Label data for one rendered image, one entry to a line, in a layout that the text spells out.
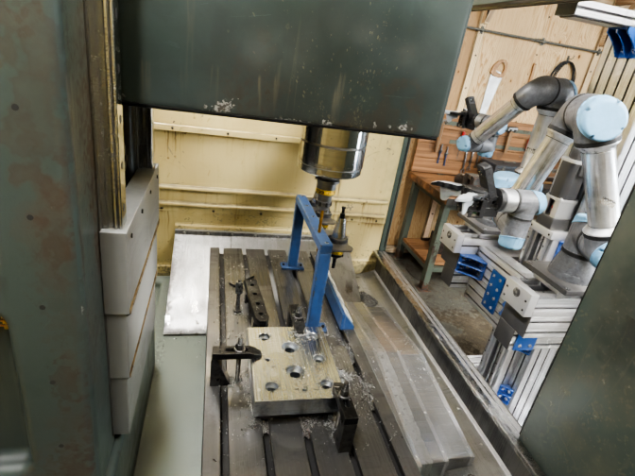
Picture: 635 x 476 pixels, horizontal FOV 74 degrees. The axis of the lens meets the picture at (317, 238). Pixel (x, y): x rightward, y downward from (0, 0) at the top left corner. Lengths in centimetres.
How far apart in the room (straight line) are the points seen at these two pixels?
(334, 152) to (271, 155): 112
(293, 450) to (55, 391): 53
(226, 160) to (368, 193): 74
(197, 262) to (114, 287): 121
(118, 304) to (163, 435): 69
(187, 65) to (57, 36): 26
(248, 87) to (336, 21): 20
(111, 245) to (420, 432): 108
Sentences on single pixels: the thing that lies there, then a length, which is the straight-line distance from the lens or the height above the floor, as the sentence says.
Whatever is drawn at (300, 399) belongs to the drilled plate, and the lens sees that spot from 111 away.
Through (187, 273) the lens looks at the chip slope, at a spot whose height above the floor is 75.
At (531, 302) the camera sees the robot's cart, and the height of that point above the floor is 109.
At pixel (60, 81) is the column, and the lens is 68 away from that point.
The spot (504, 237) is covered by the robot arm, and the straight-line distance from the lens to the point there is 149.
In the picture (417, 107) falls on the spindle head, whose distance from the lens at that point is 96.
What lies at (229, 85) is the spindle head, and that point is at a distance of 87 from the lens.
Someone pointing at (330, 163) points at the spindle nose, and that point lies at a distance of 97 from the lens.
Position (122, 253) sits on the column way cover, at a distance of 86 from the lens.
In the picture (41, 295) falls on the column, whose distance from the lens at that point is 80.
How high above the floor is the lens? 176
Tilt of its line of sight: 24 degrees down
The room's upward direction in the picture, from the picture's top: 9 degrees clockwise
